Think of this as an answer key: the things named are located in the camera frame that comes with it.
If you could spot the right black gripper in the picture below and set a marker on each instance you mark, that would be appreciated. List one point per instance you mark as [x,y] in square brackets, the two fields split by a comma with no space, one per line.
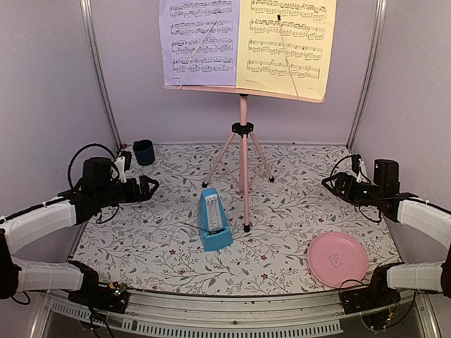
[336,190]

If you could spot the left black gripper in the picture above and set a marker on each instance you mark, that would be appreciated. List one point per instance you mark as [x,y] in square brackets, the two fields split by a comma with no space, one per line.
[135,196]

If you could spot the clear metronome cover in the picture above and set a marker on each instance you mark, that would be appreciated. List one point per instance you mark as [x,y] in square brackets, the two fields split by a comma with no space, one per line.
[158,227]

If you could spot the blue metronome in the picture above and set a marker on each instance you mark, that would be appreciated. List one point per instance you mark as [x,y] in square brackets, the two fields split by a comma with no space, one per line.
[212,223]

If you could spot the pink music stand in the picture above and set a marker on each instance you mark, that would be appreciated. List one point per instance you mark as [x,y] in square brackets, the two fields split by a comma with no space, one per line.
[244,130]

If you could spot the yellow sheet music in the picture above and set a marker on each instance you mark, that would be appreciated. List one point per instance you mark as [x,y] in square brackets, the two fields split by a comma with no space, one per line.
[284,47]

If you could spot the purple sheet music paper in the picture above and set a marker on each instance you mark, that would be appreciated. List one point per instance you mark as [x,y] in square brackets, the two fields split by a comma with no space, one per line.
[199,41]

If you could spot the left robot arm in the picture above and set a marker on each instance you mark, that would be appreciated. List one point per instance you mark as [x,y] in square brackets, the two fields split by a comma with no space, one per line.
[103,184]

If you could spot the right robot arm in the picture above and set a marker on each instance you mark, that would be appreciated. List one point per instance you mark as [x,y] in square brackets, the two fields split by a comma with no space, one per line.
[383,193]

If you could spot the dark blue cup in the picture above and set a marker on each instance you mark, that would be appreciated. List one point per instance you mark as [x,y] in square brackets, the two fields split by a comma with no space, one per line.
[144,152]

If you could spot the pink plate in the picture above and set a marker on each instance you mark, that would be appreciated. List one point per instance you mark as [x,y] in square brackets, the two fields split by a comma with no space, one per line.
[334,257]

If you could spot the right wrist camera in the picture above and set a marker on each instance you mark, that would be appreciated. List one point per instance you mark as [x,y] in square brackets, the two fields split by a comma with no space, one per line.
[358,167]

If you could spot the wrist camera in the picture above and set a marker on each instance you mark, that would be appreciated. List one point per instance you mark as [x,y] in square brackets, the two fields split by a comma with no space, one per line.
[123,163]
[358,167]

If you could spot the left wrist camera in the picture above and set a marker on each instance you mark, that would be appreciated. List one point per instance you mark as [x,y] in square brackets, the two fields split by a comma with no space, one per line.
[123,163]

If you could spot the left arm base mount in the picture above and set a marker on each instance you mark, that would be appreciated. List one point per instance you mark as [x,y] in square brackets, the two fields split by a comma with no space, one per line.
[112,297]

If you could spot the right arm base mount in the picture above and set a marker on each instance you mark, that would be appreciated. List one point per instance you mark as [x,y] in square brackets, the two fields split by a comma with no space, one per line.
[368,298]

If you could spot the front aluminium rail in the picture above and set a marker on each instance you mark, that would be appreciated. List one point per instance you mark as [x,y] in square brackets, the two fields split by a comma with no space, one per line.
[158,314]

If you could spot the left aluminium frame post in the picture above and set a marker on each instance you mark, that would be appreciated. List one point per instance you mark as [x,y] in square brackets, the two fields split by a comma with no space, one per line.
[88,22]

